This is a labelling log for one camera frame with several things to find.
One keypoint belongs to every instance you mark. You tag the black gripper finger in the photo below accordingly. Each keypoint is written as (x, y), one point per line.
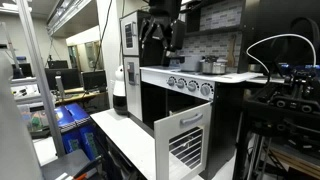
(146, 30)
(161, 33)

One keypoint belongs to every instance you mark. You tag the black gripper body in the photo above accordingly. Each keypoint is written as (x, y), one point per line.
(165, 8)

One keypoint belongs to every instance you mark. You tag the grey pot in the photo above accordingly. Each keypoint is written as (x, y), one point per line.
(190, 63)

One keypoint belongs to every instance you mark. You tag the silver metal pot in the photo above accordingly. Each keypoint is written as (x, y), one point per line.
(213, 68)

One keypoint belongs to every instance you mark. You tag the white chalkboard fridge door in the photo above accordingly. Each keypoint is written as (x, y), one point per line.
(135, 43)

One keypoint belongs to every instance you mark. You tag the grey stove knob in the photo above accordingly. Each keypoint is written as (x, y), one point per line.
(205, 89)
(192, 86)
(171, 81)
(181, 83)

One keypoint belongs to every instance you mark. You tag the white black bottle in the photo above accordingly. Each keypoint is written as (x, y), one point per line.
(120, 90)

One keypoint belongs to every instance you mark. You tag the white dispenser fridge door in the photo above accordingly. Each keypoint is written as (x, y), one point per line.
(135, 100)

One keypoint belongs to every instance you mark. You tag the black computer monitor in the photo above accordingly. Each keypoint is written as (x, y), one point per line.
(57, 64)
(24, 70)
(94, 80)
(63, 78)

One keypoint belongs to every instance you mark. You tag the brown wooden spatula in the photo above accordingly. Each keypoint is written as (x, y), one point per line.
(232, 53)

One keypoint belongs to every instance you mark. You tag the wooden desk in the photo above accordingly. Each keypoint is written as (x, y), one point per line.
(80, 96)

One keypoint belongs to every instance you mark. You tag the white oven door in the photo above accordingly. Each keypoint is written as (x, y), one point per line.
(176, 128)

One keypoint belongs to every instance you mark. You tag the white black toy kitchen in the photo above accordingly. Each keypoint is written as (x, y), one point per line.
(226, 110)

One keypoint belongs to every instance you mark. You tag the large black panel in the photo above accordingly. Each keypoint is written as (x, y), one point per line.
(266, 20)

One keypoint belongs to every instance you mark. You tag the blue cardboard box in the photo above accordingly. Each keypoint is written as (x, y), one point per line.
(65, 123)
(87, 136)

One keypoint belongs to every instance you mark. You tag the box of green parts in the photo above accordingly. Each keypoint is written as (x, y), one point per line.
(35, 121)

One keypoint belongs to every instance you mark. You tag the grey metal plate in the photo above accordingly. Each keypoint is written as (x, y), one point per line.
(63, 165)

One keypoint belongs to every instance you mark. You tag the thin aluminium frame post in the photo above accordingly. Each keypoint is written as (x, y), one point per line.
(11, 50)

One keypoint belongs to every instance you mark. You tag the black metal frame cart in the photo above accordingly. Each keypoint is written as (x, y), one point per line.
(283, 106)

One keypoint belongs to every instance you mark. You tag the grey metal frame beam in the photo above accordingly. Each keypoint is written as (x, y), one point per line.
(13, 133)

